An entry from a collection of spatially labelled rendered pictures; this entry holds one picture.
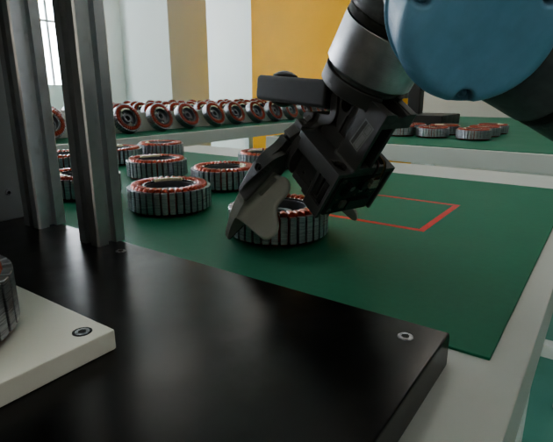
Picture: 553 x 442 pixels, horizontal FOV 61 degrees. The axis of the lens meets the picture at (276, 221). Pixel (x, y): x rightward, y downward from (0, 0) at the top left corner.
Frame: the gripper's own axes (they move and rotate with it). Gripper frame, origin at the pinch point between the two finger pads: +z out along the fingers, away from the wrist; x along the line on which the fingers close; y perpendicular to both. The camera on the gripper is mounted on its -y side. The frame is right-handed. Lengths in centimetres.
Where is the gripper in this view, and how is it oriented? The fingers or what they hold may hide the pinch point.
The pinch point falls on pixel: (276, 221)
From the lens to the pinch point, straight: 53.2
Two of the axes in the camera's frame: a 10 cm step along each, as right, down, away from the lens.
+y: 4.9, 7.1, -5.0
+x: 8.1, -1.6, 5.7
